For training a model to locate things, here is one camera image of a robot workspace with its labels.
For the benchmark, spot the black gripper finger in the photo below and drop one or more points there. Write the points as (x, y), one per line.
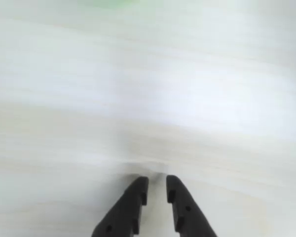
(123, 209)
(187, 209)

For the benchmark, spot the green rubber duck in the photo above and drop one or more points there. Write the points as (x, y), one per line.
(106, 2)

